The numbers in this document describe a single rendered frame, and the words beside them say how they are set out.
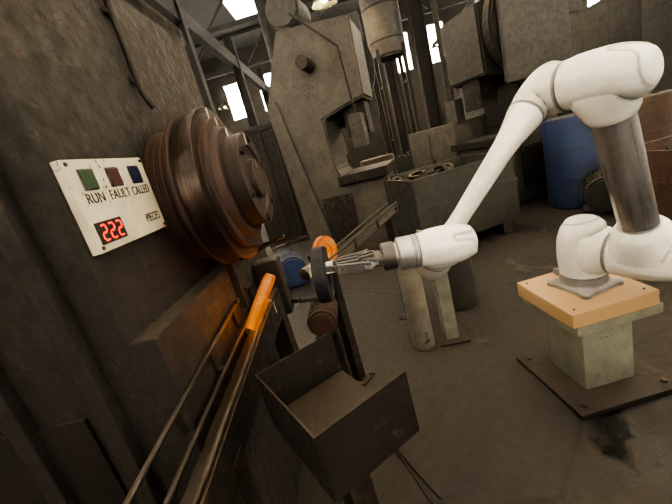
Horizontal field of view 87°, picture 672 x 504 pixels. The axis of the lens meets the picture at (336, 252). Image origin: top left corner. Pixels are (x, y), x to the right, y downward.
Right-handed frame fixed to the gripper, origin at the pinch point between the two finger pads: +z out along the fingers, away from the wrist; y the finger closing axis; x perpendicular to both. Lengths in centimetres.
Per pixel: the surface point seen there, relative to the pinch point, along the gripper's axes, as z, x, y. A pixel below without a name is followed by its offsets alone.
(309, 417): 6.8, -24.2, -26.9
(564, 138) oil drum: -222, -4, 261
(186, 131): 26.8, 41.8, 4.8
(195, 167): 24.7, 32.5, -2.0
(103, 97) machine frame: 41, 52, -2
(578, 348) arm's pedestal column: -85, -60, 29
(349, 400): -2.2, -23.9, -23.9
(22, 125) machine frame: 41, 44, -27
